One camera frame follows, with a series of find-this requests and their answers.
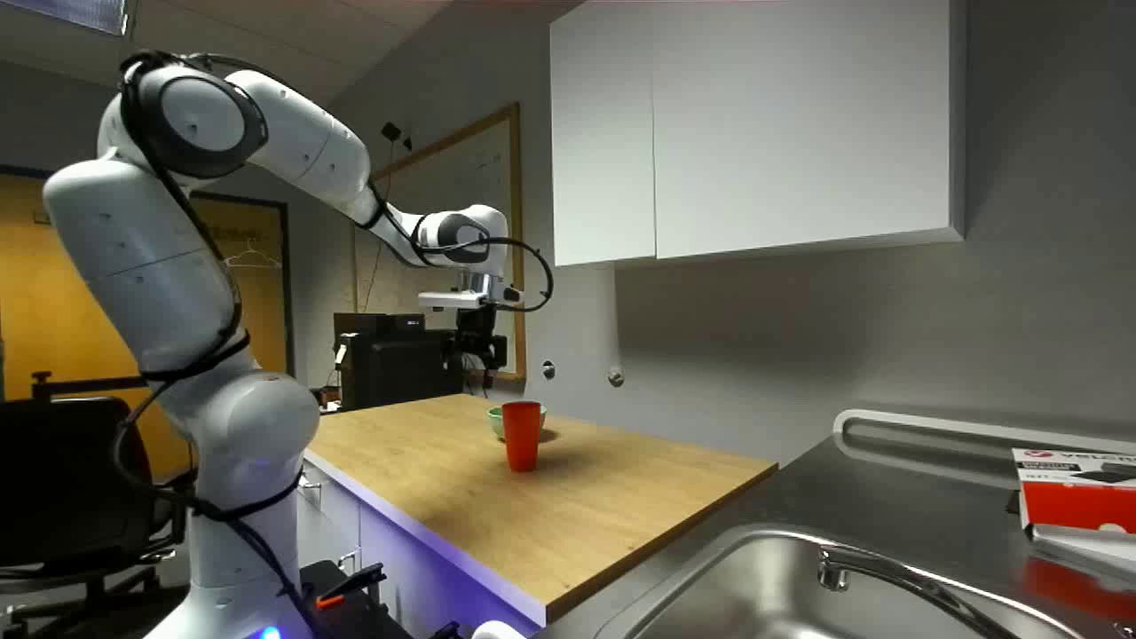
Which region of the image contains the white wall cabinet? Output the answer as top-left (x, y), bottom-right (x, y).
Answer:
top-left (546, 0), bottom-right (965, 271)

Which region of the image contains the yellow door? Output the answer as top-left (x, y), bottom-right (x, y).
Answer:
top-left (0, 168), bottom-right (295, 483)

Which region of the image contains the white tube rail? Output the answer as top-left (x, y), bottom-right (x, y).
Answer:
top-left (832, 404), bottom-right (1136, 461)

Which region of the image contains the wood framed pinboard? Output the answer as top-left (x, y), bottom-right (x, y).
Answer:
top-left (351, 100), bottom-right (529, 391)

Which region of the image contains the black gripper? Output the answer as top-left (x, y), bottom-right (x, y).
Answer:
top-left (454, 310), bottom-right (510, 397)

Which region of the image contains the chrome sink faucet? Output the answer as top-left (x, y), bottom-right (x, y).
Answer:
top-left (811, 543), bottom-right (1023, 639)

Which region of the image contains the white box with red print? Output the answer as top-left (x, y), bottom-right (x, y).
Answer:
top-left (1007, 445), bottom-right (1136, 483)

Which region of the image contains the white hanging cord with knob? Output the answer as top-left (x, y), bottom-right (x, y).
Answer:
top-left (604, 264), bottom-right (629, 391)

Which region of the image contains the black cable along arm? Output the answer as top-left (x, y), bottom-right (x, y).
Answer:
top-left (109, 46), bottom-right (556, 639)

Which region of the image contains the green bowl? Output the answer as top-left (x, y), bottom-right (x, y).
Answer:
top-left (485, 401), bottom-right (561, 448)

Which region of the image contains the stainless steel sink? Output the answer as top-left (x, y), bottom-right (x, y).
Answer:
top-left (623, 525), bottom-right (1078, 639)

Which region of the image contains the flat white box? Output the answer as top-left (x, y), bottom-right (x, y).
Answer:
top-left (1027, 521), bottom-right (1136, 581)

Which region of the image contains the black appliance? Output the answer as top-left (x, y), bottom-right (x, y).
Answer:
top-left (329, 310), bottom-right (472, 416)

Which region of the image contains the white counter base cabinet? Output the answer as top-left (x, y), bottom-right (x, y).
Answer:
top-left (295, 458), bottom-right (551, 639)

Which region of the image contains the black and red device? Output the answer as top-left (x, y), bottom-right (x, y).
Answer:
top-left (298, 558), bottom-right (410, 639)

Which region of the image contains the red and white box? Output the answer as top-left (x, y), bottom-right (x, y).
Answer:
top-left (1016, 468), bottom-right (1136, 543)

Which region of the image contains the black office chair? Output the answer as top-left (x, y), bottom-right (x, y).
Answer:
top-left (0, 368), bottom-right (202, 622)

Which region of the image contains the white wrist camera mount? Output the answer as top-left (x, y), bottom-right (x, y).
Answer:
top-left (414, 280), bottom-right (524, 316)

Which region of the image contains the orange plastic cup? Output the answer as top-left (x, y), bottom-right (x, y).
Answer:
top-left (499, 397), bottom-right (546, 475)

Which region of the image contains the ceiling light panel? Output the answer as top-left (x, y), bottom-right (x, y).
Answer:
top-left (0, 0), bottom-right (132, 39)

